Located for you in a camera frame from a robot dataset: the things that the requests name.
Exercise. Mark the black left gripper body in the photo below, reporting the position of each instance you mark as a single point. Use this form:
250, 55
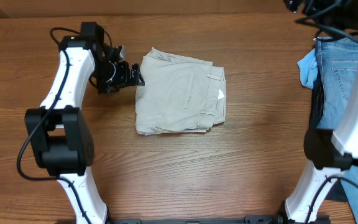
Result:
109, 74

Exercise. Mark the beige shorts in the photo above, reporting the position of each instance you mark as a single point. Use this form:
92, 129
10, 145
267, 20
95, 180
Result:
180, 95

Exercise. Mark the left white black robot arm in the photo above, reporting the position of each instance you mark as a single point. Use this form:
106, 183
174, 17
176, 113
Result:
60, 139

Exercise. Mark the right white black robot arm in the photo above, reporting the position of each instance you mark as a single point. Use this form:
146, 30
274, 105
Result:
331, 143

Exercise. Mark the light blue shirt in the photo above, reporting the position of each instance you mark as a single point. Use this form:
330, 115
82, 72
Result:
308, 69

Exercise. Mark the dark navy garment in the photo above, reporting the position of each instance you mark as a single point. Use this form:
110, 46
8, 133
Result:
337, 192

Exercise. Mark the blue denim jeans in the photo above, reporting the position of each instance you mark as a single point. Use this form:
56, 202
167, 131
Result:
338, 65

